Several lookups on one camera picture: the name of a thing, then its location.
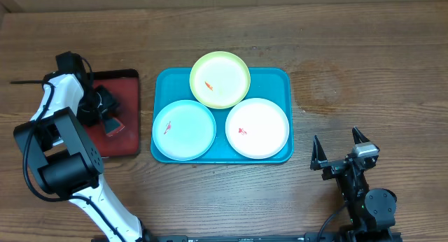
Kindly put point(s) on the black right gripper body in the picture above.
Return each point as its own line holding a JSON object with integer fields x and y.
{"x": 346, "y": 181}

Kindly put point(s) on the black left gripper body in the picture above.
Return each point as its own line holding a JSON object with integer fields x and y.
{"x": 96, "y": 101}

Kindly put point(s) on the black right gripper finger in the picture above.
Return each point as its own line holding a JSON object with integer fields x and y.
{"x": 318, "y": 157}
{"x": 358, "y": 136}

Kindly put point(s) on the light blue plate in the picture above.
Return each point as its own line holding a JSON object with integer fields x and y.
{"x": 184, "y": 130}

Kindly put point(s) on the yellow plate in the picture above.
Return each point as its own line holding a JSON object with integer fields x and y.
{"x": 219, "y": 79}

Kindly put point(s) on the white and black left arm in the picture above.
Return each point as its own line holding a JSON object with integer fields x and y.
{"x": 60, "y": 161}

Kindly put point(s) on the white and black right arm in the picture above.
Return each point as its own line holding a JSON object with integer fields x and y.
{"x": 372, "y": 212}

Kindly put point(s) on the black tray with red liquid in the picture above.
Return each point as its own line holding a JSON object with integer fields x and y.
{"x": 124, "y": 86}

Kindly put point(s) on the teal plastic tray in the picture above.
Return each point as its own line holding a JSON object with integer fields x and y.
{"x": 268, "y": 83}

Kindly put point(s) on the pink plate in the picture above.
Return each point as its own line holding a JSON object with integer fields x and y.
{"x": 257, "y": 128}

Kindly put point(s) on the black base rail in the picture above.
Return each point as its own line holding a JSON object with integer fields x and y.
{"x": 307, "y": 237}

